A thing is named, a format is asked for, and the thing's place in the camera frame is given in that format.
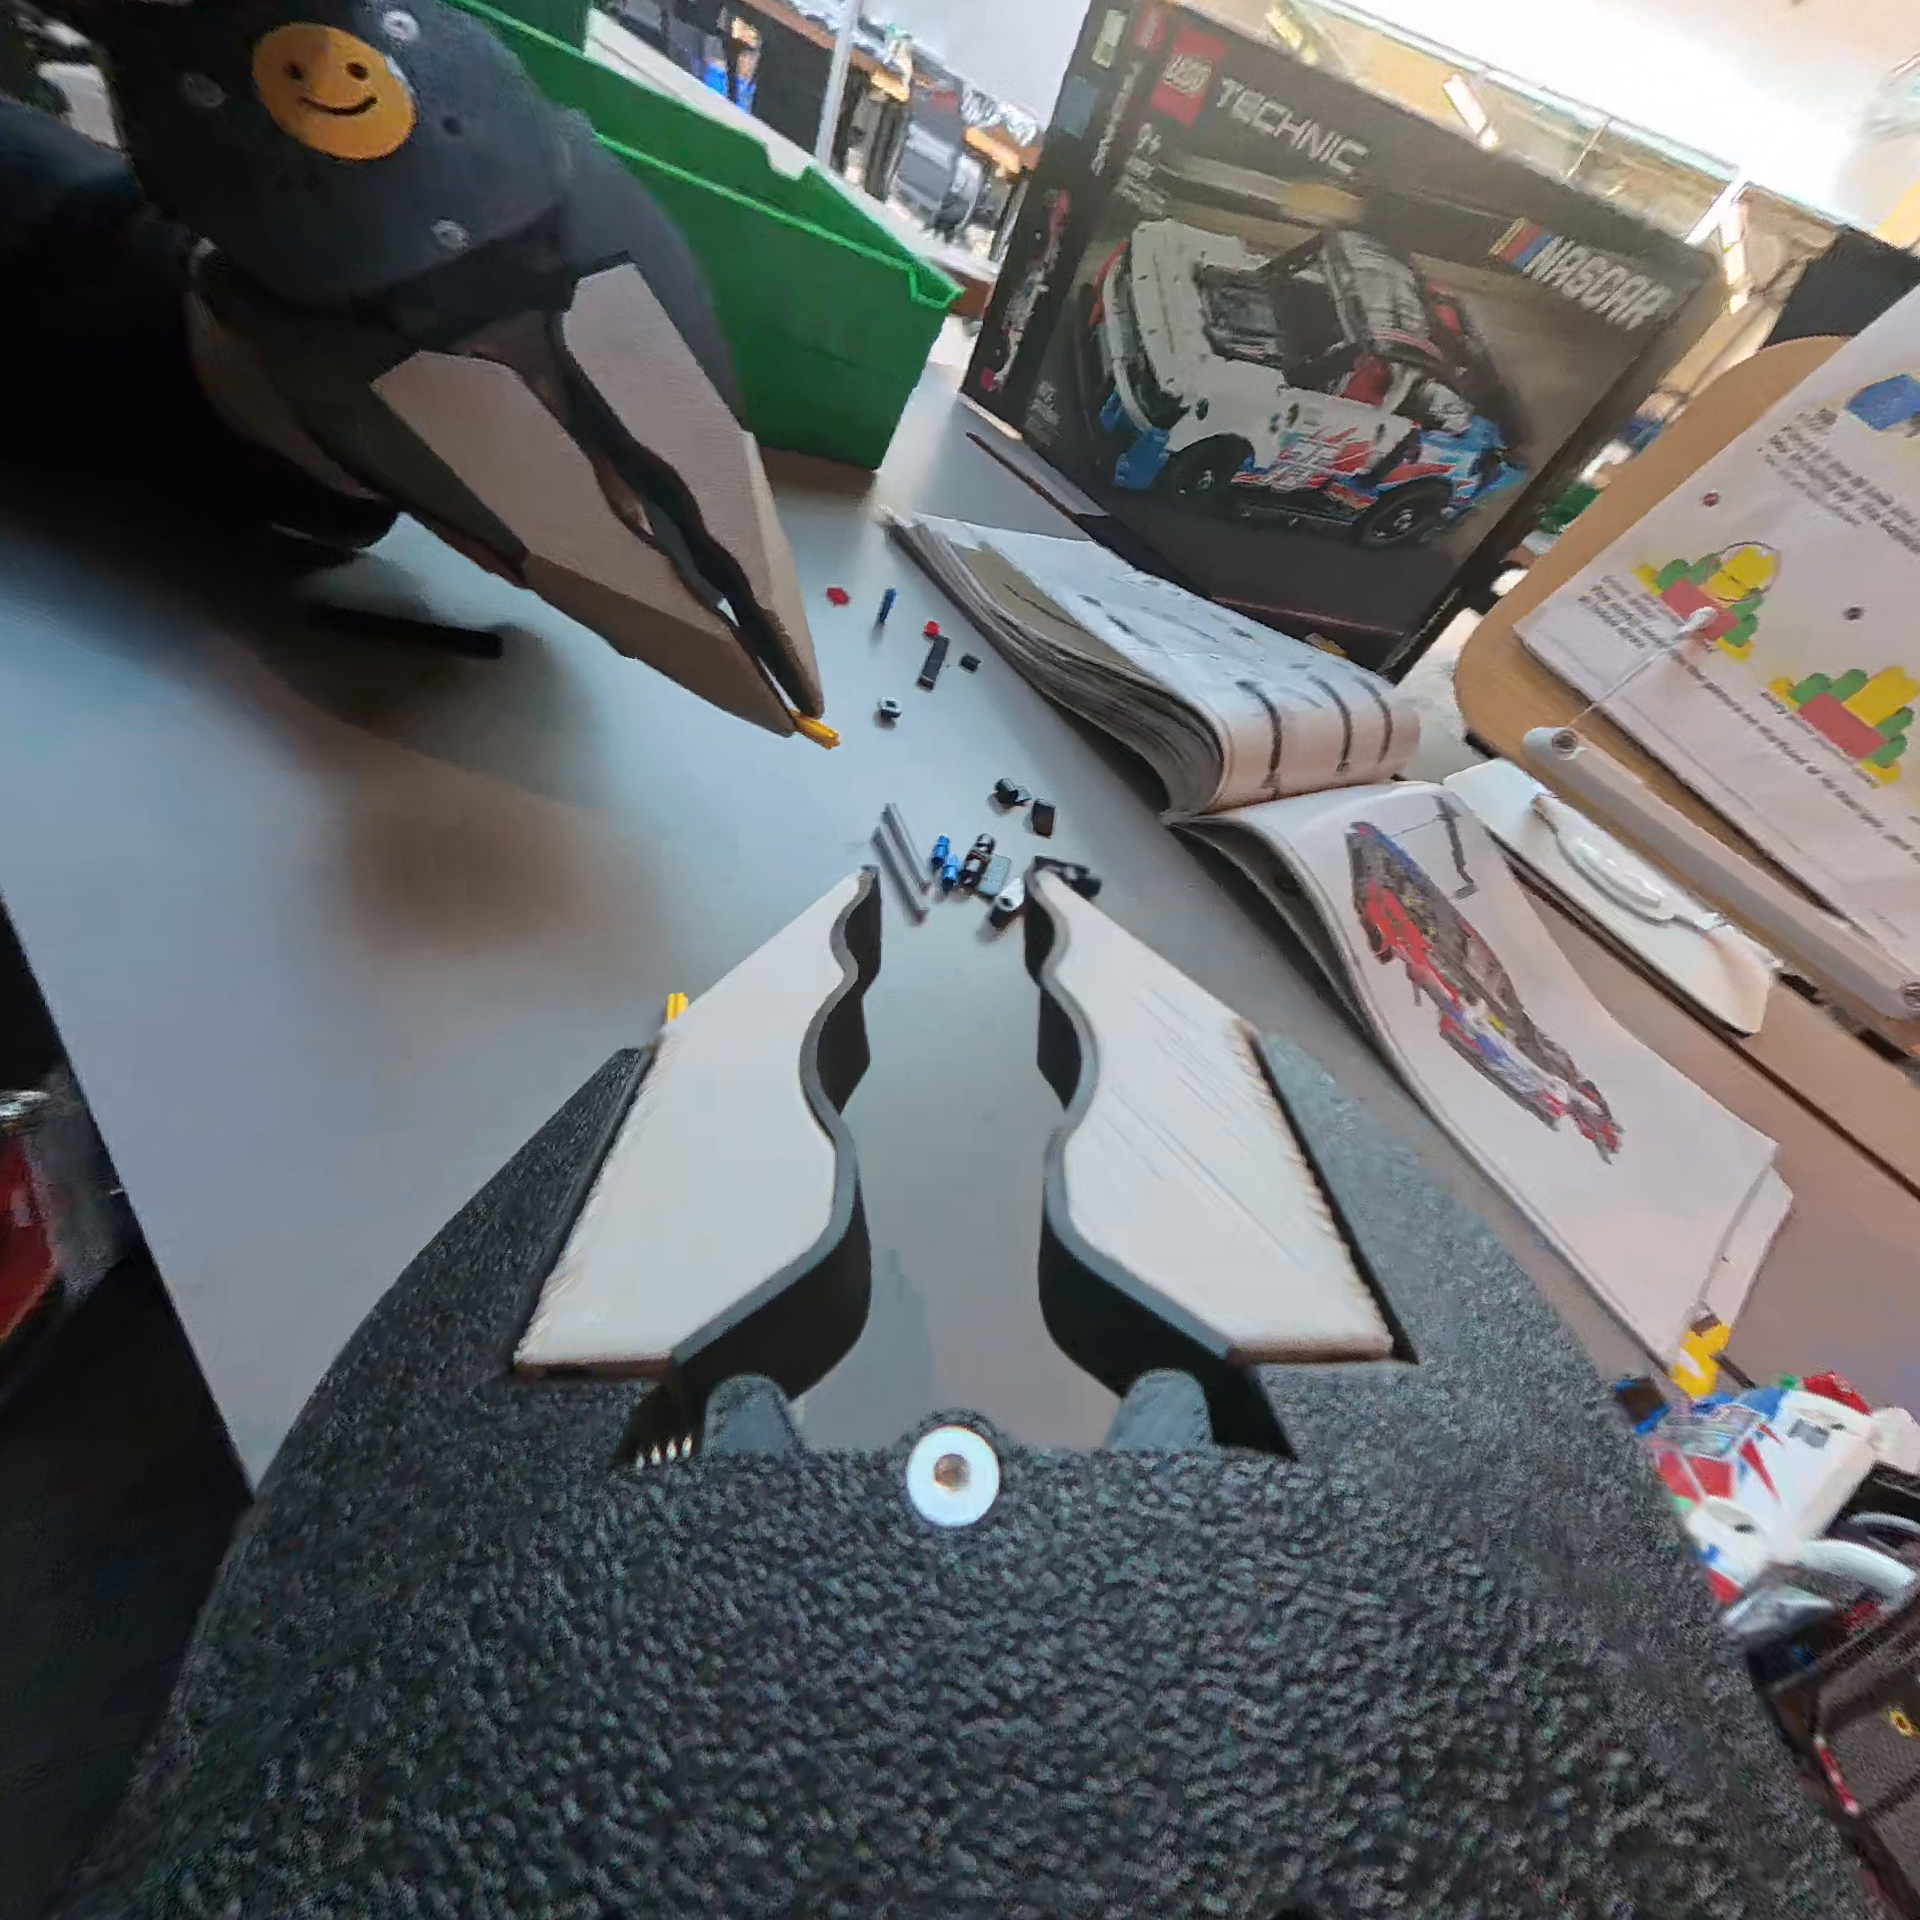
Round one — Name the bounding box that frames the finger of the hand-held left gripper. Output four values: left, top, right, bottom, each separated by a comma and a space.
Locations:
562, 259, 828, 723
372, 347, 801, 741

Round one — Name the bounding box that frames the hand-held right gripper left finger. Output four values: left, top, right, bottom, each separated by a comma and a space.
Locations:
515, 866, 885, 1413

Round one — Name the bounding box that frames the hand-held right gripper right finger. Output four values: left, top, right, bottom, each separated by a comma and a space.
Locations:
1025, 871, 1397, 1455

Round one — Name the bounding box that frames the person's left forearm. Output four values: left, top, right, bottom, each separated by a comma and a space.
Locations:
0, 89, 203, 513

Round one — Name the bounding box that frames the green storage bin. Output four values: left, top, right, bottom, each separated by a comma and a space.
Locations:
450, 0, 963, 471

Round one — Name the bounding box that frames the open instruction booklet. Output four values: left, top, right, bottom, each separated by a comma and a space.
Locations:
885, 511, 1794, 1367

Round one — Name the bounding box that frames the black toy car set box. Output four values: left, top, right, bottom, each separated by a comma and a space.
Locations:
961, 0, 1727, 677

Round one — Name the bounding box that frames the wooden document stand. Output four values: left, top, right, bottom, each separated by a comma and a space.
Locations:
1446, 336, 1920, 1039

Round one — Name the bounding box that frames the partly built toy car model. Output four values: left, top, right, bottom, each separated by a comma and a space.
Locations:
1612, 1319, 1920, 1920

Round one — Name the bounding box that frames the printed instruction sheet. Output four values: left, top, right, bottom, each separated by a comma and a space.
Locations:
1515, 286, 1920, 941

